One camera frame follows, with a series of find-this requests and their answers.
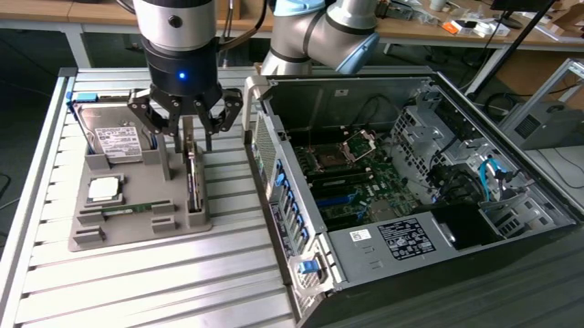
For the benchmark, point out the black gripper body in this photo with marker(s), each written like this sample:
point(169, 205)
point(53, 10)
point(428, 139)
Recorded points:
point(182, 75)

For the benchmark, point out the graphics card with metal bracket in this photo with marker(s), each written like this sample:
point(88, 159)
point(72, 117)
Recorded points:
point(194, 184)

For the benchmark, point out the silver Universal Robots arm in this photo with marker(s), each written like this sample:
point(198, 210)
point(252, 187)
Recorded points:
point(320, 30)

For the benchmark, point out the silver hard disk drive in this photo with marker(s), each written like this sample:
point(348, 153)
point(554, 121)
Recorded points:
point(114, 136)

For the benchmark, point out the blue disk caddy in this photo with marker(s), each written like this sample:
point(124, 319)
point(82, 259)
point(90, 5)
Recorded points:
point(85, 96)

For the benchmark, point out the brown cardboard box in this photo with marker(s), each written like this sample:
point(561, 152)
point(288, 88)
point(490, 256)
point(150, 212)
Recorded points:
point(237, 8)

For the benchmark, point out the silver CPU chip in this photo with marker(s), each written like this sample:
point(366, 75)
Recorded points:
point(105, 188)

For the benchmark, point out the CPU socket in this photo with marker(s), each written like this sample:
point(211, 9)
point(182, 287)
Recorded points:
point(327, 159)

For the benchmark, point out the green RAM stick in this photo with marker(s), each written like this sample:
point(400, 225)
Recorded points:
point(128, 208)

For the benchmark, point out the metal socket cover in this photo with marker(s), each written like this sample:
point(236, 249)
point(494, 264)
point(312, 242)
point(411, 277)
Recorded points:
point(360, 143)

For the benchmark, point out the black RAM stick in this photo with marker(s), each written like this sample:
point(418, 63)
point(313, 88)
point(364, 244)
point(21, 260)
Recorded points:
point(340, 181)

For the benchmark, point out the grey plastic parts rack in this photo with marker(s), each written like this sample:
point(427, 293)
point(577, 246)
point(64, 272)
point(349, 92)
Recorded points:
point(137, 222)

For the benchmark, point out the wooden desk with white legs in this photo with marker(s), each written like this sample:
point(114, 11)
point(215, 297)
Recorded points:
point(46, 13)

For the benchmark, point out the green motherboard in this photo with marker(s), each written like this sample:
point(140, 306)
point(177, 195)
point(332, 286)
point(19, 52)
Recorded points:
point(388, 184)

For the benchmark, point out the grey metal device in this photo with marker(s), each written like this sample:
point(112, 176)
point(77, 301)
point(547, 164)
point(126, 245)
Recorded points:
point(399, 10)

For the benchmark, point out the blue case latch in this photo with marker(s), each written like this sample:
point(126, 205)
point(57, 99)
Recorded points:
point(308, 266)

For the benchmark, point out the wooden desk with clutter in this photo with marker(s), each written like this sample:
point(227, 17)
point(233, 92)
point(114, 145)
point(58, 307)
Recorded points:
point(430, 32)

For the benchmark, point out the grey power supply unit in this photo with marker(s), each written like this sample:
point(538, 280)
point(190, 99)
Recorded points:
point(366, 253)

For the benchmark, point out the orange small box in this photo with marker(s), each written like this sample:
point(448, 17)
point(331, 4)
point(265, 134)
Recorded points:
point(451, 27)

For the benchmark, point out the white mug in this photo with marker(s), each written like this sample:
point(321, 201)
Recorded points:
point(439, 4)

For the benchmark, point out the white small box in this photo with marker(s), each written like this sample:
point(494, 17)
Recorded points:
point(495, 30)

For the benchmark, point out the black monitor stand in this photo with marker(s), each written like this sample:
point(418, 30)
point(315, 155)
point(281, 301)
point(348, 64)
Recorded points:
point(507, 20)

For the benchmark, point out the black stand pole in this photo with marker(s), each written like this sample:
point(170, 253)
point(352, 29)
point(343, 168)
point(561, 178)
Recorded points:
point(526, 34)

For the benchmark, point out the open PC case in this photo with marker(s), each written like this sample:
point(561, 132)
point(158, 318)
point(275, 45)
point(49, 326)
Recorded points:
point(411, 307)

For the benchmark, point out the silver metal disk bay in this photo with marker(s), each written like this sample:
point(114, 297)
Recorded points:
point(515, 215)

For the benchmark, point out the grey equipment cabinet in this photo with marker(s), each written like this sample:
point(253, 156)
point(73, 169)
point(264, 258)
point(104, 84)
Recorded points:
point(547, 126)

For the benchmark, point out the folded brown cardboard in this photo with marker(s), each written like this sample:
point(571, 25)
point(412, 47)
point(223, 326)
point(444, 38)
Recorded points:
point(570, 20)

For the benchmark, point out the aluminium profile frame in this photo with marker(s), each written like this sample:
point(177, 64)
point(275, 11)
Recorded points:
point(559, 75)

